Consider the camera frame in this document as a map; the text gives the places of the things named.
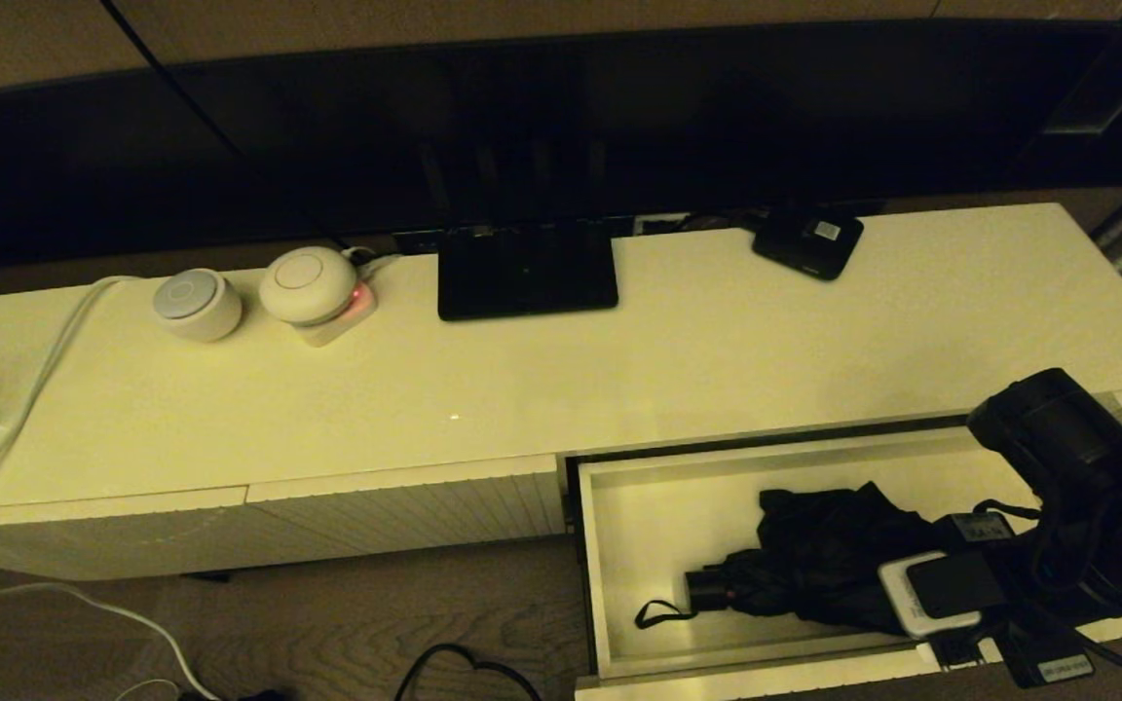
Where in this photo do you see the white ribbed cabinet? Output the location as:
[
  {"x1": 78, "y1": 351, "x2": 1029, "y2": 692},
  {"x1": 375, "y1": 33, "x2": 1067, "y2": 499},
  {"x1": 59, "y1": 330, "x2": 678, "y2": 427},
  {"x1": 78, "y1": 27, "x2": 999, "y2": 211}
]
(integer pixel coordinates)
[{"x1": 0, "y1": 203, "x2": 1122, "y2": 585}]

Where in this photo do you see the white ribbed cabinet door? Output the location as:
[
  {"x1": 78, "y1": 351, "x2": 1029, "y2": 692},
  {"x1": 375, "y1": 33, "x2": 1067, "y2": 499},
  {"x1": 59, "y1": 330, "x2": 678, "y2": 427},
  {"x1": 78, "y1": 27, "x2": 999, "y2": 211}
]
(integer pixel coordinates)
[
  {"x1": 245, "y1": 454, "x2": 568, "y2": 566},
  {"x1": 0, "y1": 485, "x2": 252, "y2": 585}
]

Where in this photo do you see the cream round dome device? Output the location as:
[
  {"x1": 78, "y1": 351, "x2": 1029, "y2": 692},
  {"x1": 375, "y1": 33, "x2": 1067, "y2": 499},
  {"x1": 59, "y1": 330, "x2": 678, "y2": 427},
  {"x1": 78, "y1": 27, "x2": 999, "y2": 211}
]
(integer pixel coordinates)
[{"x1": 259, "y1": 246, "x2": 360, "y2": 327}]

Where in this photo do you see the black flat screen television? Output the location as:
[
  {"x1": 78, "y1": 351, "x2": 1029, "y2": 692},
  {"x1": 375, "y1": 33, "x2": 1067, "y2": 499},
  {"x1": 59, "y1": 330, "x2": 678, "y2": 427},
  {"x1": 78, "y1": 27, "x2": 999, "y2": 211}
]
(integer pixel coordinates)
[{"x1": 0, "y1": 21, "x2": 1122, "y2": 276}]

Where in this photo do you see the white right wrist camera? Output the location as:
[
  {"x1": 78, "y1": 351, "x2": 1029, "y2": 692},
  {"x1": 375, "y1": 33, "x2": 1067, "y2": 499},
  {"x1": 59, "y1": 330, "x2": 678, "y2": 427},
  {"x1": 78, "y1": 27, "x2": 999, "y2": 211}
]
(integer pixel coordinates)
[{"x1": 878, "y1": 551, "x2": 1007, "y2": 639}]

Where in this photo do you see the white cabinet drawer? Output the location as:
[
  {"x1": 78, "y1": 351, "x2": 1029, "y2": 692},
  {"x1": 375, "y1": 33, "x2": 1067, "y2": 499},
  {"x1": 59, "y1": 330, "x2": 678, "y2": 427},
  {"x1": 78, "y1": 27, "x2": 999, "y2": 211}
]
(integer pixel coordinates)
[{"x1": 566, "y1": 414, "x2": 1122, "y2": 701}]

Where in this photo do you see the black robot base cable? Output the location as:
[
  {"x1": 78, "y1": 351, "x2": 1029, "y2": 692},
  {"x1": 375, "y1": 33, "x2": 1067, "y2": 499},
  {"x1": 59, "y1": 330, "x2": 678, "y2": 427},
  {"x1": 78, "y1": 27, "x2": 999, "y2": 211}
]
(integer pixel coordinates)
[{"x1": 393, "y1": 643, "x2": 542, "y2": 701}]

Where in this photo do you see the white speaker with grey top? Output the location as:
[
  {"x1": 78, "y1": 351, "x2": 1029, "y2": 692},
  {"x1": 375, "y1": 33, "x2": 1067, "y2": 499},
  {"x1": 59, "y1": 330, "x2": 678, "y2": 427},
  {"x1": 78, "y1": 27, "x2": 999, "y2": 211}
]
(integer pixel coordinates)
[{"x1": 152, "y1": 269, "x2": 244, "y2": 343}]

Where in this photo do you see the black television pedestal base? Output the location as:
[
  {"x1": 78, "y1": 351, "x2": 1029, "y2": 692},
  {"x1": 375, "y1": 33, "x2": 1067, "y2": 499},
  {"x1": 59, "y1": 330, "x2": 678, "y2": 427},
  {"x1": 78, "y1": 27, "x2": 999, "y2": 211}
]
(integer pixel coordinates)
[{"x1": 437, "y1": 222, "x2": 618, "y2": 323}]

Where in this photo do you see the black umbrella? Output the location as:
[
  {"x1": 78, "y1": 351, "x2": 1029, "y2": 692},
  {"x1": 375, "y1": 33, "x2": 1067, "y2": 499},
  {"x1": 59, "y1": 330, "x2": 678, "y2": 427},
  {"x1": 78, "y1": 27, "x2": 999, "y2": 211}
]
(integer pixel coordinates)
[{"x1": 634, "y1": 482, "x2": 961, "y2": 636}]

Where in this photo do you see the black set-top box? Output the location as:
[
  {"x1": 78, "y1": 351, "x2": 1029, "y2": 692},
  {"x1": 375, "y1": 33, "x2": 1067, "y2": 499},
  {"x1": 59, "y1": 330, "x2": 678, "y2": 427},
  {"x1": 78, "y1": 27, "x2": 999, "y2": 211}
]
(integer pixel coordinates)
[{"x1": 751, "y1": 204, "x2": 865, "y2": 283}]

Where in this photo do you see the white power strip red light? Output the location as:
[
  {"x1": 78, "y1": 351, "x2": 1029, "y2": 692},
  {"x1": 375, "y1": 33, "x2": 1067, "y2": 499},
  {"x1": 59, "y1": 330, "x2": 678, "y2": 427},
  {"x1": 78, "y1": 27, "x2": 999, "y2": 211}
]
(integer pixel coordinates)
[{"x1": 293, "y1": 282, "x2": 380, "y2": 350}]

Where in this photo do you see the thick white power cable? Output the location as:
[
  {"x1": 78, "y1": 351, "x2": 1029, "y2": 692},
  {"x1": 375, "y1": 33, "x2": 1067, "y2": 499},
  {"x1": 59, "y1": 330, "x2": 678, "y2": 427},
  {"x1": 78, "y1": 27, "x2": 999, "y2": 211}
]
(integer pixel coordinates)
[{"x1": 0, "y1": 277, "x2": 221, "y2": 701}]

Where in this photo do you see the thin black hanging cable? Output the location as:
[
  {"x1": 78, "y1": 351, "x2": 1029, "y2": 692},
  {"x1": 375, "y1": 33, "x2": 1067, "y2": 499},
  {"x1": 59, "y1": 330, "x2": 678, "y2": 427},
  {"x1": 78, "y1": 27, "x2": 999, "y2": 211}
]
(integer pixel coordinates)
[{"x1": 101, "y1": 0, "x2": 172, "y2": 71}]

